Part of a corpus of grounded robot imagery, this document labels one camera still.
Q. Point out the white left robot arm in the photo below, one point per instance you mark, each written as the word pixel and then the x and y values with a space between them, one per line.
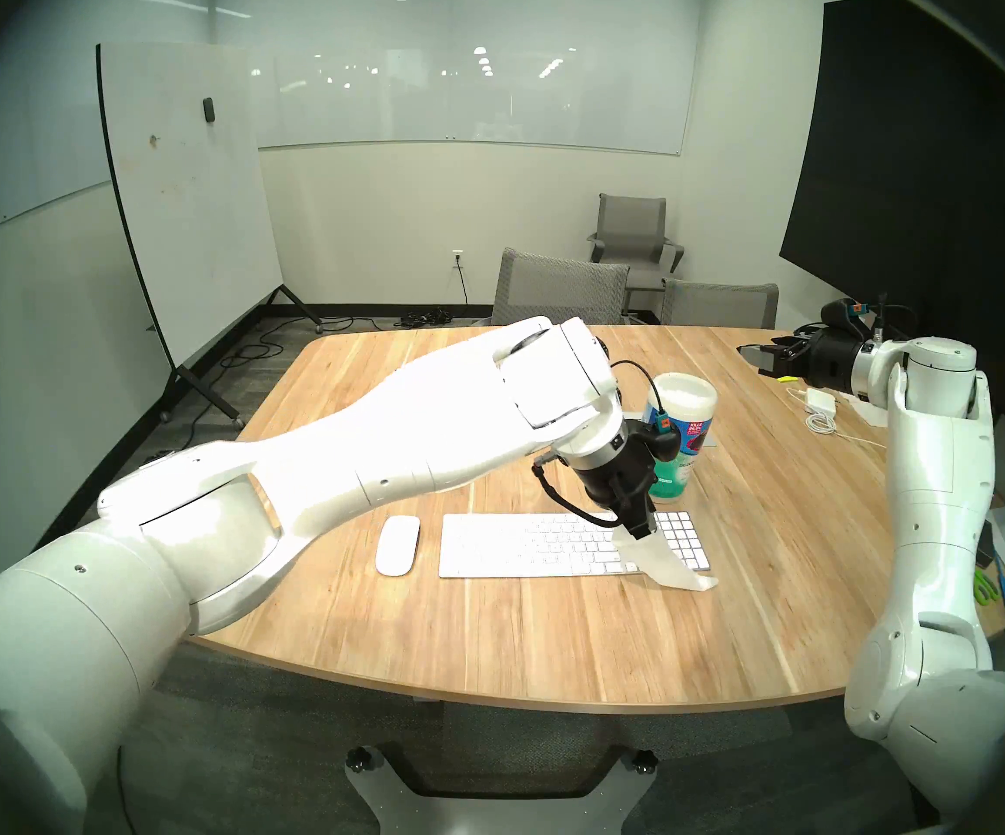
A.
pixel 337 459

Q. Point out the low grey mesh chair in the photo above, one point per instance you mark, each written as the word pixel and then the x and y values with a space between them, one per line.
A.
pixel 720 307

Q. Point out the written-on wall whiteboard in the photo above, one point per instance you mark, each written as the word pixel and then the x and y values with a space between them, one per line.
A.
pixel 15 146

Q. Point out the wide grey mesh chair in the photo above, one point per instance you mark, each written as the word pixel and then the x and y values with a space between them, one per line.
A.
pixel 559 290

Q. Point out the glass wall whiteboard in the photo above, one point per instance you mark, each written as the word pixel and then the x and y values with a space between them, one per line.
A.
pixel 467 85

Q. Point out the white power adapter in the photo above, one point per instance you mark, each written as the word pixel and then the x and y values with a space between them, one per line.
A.
pixel 820 400

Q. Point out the white disinfecting wipe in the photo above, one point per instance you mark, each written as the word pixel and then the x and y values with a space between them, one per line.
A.
pixel 667 564

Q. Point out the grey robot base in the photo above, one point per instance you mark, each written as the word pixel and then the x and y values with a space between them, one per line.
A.
pixel 467 816

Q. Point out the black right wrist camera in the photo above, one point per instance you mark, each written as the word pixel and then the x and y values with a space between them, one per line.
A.
pixel 841 313

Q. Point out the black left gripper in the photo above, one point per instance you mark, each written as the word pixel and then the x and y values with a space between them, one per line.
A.
pixel 620 485

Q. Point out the grey armrest chair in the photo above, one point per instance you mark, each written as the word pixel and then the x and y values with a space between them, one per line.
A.
pixel 633 220

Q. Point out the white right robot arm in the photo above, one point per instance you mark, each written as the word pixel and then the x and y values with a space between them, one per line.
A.
pixel 937 511

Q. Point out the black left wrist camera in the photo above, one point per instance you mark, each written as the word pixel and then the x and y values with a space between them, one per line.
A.
pixel 663 437

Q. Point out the green scissors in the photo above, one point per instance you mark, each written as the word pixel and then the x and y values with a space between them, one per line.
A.
pixel 985 588

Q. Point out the mobile whiteboard on stand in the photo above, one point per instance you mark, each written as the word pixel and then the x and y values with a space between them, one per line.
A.
pixel 189 190

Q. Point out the white computer mouse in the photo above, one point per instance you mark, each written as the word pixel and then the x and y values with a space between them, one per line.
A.
pixel 398 546

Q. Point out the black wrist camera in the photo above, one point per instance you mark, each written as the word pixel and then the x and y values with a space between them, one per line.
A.
pixel 663 437
pixel 841 313

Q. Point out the blue pen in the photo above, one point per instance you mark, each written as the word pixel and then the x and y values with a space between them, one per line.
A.
pixel 1004 590

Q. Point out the white keyboard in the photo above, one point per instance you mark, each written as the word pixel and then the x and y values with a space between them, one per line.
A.
pixel 511 546

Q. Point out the disinfecting wipes canister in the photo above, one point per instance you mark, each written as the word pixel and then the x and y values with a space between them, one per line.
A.
pixel 692 407

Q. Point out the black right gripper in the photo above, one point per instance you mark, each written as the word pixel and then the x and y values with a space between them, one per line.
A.
pixel 828 359

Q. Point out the black wall screen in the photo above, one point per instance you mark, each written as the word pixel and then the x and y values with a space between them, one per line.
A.
pixel 928 190

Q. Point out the black and yellow box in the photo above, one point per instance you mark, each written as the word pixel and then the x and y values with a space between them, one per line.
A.
pixel 985 542

